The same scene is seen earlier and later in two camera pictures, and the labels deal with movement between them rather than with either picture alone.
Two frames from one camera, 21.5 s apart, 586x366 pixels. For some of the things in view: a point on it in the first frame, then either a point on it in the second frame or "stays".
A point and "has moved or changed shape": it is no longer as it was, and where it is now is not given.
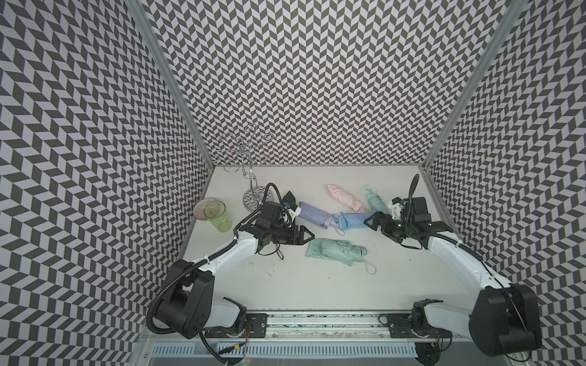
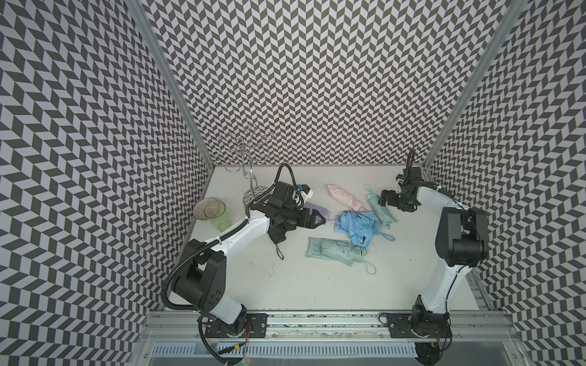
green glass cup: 199,207 stays
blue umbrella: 349,220 has moved or changed shape
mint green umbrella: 339,251 stays
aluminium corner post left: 138,8 stays
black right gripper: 387,219 to 391,200
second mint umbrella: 375,202 stays
